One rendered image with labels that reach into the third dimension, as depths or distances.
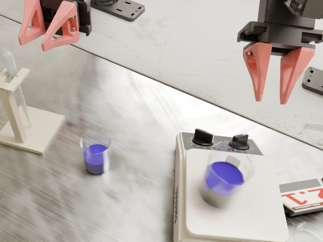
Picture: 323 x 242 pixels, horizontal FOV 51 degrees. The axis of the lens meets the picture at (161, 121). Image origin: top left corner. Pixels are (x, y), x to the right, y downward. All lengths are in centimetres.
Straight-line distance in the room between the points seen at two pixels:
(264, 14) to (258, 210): 25
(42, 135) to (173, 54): 33
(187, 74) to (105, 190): 31
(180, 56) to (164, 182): 31
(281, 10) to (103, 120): 33
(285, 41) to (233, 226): 24
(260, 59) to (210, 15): 44
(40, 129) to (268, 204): 36
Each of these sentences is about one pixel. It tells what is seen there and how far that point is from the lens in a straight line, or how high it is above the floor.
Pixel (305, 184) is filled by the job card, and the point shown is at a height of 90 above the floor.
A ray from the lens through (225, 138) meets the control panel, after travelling 55.
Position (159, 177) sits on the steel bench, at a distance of 52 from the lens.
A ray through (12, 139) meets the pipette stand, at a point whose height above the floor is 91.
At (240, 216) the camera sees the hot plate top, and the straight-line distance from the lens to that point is 42.
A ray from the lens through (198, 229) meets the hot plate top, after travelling 40.
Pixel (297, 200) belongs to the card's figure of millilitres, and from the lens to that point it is 54.
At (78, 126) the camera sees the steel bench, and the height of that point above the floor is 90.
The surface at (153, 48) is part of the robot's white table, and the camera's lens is 75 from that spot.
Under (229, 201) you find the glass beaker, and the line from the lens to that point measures 39.
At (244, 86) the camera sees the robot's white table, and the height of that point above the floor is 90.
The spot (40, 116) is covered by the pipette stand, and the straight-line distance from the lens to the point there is 60.
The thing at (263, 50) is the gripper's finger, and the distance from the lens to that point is 46.
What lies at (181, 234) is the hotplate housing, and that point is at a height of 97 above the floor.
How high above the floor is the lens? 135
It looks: 49 degrees down
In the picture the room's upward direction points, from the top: 9 degrees clockwise
